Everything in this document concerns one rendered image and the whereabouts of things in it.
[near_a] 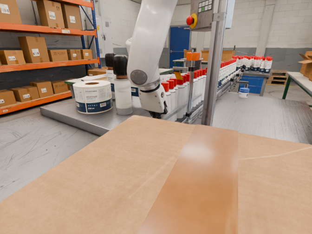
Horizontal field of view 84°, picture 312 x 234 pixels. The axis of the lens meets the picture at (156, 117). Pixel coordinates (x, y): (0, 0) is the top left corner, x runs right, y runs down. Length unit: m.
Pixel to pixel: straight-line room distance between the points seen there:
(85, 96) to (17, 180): 0.48
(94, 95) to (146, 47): 0.57
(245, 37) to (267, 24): 0.77
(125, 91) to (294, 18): 7.89
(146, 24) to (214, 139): 0.35
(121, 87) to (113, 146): 0.72
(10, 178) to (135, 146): 0.59
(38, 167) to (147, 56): 0.53
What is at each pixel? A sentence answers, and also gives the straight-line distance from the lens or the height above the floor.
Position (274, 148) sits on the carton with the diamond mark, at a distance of 0.21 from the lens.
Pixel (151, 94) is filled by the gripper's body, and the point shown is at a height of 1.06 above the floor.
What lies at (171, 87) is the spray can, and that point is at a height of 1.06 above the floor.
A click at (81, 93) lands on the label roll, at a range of 0.98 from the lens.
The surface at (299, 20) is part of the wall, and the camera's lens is 8.46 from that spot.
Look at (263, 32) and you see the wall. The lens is 8.30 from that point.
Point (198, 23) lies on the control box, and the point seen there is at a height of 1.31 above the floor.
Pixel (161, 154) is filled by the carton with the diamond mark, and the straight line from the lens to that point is 0.17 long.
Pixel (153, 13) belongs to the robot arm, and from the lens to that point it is 0.49.
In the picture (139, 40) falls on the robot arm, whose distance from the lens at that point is 0.46.
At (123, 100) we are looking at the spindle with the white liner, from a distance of 0.90.
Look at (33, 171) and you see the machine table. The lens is 0.73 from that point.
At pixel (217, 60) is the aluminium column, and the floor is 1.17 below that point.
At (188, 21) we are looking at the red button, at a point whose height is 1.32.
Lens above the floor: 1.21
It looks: 22 degrees down
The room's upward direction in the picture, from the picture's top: straight up
